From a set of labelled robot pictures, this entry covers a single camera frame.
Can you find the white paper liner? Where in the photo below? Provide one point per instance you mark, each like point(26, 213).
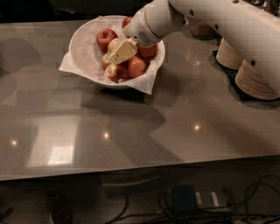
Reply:
point(145, 84)

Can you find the small red apple left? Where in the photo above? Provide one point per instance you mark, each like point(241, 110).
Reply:
point(104, 61)

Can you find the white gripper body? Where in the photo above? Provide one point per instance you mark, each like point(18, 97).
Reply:
point(138, 29)

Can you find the black mat under stacks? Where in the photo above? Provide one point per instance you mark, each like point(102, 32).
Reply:
point(231, 77)

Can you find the red-yellow apple front left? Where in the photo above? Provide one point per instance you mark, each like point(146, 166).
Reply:
point(116, 73)

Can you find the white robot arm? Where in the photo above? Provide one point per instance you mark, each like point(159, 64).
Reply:
point(254, 33)

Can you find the red apple back left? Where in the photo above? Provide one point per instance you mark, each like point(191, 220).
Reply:
point(103, 37)

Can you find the glass jar with grains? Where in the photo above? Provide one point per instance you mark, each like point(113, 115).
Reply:
point(203, 31)

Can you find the yellow-green apple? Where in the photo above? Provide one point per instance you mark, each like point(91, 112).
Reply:
point(113, 44)

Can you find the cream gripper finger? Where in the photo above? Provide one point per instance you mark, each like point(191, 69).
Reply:
point(124, 50)

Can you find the red apple front right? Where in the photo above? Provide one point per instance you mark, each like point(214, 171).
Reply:
point(136, 67)

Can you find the red apple top back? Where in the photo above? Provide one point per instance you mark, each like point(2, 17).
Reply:
point(126, 21)

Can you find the stack of paper bowls front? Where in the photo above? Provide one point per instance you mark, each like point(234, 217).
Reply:
point(252, 84)

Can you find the dark power adapter box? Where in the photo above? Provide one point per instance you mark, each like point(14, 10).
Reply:
point(184, 198)

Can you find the white bowl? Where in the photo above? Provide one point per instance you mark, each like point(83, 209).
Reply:
point(84, 52)

